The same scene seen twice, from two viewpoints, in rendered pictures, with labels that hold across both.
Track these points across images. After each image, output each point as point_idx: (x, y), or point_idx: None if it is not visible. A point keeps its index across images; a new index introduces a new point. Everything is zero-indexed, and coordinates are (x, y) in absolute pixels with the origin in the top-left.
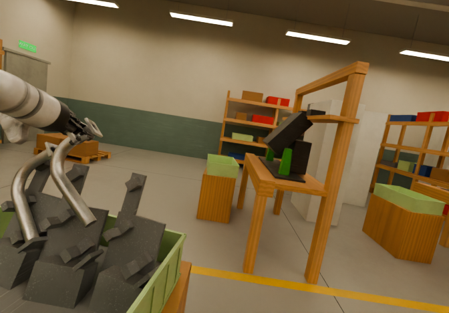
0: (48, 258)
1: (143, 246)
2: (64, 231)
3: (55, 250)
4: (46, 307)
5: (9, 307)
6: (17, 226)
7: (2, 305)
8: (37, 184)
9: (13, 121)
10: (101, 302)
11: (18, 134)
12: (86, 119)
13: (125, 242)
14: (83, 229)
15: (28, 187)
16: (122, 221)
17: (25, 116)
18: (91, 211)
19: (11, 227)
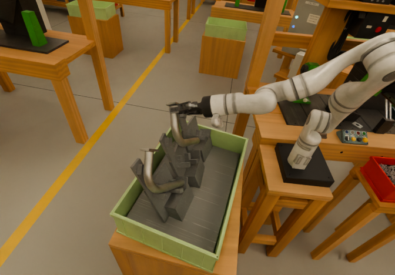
0: (190, 174)
1: (194, 130)
2: None
3: (183, 174)
4: (204, 176)
5: (204, 190)
6: (161, 201)
7: (203, 193)
8: None
9: (220, 118)
10: (206, 154)
11: (222, 121)
12: (176, 102)
13: None
14: (181, 154)
15: (146, 188)
16: (186, 133)
17: None
18: (178, 146)
19: (159, 207)
